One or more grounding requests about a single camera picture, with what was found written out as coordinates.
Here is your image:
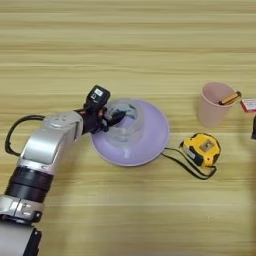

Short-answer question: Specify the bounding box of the pink plastic cup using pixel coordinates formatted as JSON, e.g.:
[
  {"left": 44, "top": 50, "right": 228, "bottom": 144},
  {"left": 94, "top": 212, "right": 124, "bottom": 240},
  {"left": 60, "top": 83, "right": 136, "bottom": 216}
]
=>
[{"left": 196, "top": 81, "right": 238, "bottom": 129}]

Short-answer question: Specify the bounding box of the purple plastic plate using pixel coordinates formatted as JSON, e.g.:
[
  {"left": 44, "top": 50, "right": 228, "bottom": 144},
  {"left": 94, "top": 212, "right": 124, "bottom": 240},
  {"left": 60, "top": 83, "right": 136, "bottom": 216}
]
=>
[{"left": 90, "top": 99, "right": 170, "bottom": 167}]

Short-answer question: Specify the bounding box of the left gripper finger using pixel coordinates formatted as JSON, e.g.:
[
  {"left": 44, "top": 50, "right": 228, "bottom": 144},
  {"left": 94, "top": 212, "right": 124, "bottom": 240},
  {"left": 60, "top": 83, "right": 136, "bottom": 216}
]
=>
[{"left": 108, "top": 111, "right": 127, "bottom": 127}]

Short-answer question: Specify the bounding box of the small red white box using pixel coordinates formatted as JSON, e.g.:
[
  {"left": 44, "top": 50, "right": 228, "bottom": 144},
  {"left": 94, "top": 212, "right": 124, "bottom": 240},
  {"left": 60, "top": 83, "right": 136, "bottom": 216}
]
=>
[{"left": 239, "top": 97, "right": 256, "bottom": 114}]

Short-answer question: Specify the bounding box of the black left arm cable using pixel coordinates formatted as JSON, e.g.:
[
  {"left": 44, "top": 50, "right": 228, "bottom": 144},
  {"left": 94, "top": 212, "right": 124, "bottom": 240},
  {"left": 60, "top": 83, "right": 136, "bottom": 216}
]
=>
[{"left": 4, "top": 114, "right": 46, "bottom": 158}]

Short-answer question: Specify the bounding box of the clear adhesive tape roll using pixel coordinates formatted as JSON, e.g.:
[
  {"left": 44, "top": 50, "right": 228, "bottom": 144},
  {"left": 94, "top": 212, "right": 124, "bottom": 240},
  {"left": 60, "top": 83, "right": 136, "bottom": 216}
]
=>
[{"left": 104, "top": 97, "right": 147, "bottom": 151}]

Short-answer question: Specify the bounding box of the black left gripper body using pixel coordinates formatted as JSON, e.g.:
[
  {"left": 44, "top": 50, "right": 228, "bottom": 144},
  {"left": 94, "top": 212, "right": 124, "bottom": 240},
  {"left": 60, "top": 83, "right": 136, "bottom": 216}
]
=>
[{"left": 80, "top": 108, "right": 113, "bottom": 135}]

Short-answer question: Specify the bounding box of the yellow tape measure with strap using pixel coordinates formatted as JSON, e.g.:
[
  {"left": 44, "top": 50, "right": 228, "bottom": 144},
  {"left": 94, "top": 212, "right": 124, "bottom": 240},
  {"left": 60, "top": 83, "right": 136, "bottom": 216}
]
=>
[{"left": 160, "top": 132, "right": 222, "bottom": 181}]

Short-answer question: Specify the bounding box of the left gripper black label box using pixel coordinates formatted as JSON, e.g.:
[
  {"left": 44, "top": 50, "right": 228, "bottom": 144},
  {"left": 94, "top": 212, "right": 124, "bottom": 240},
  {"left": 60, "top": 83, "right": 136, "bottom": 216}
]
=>
[{"left": 85, "top": 84, "right": 111, "bottom": 113}]

